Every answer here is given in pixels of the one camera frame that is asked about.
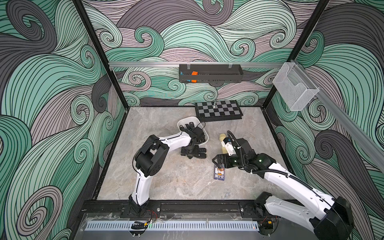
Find blue playing cards box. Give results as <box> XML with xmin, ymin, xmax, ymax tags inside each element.
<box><xmin>214</xmin><ymin>165</ymin><xmax>225</xmax><ymax>181</ymax></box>

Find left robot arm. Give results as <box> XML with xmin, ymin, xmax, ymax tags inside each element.
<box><xmin>129</xmin><ymin>128</ymin><xmax>207</xmax><ymax>216</ymax></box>

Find white perforated cable duct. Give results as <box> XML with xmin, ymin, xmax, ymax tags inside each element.
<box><xmin>85</xmin><ymin>220</ymin><xmax>259</xmax><ymax>232</ymax></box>

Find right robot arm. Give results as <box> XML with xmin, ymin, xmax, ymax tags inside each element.
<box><xmin>212</xmin><ymin>137</ymin><xmax>354</xmax><ymax>240</ymax></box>

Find white storage box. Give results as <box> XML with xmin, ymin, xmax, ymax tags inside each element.
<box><xmin>177</xmin><ymin>117</ymin><xmax>209</xmax><ymax>146</ymax></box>

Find aluminium wall rail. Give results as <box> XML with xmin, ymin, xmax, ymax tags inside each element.
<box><xmin>109</xmin><ymin>61</ymin><xmax>284</xmax><ymax>69</ymax></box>

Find clear acrylic wall holder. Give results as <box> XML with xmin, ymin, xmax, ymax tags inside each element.
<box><xmin>273</xmin><ymin>62</ymin><xmax>319</xmax><ymax>112</ymax></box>

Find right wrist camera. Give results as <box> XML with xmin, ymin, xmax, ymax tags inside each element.
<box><xmin>224</xmin><ymin>131</ymin><xmax>241</xmax><ymax>156</ymax></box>

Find black wall tray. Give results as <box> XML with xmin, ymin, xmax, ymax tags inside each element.
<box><xmin>179</xmin><ymin>65</ymin><xmax>244</xmax><ymax>85</ymax></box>

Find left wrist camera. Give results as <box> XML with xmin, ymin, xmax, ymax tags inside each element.
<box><xmin>179</xmin><ymin>122</ymin><xmax>204</xmax><ymax>138</ymax></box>

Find cream foam roller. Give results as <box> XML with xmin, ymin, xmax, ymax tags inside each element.
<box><xmin>219</xmin><ymin>134</ymin><xmax>228</xmax><ymax>154</ymax></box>

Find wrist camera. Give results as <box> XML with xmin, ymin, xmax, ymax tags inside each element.
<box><xmin>179</xmin><ymin>122</ymin><xmax>204</xmax><ymax>138</ymax></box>
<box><xmin>224</xmin><ymin>131</ymin><xmax>241</xmax><ymax>156</ymax></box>

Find black grey chessboard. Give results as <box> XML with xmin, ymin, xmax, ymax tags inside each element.
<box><xmin>195</xmin><ymin>101</ymin><xmax>243</xmax><ymax>122</ymax></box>

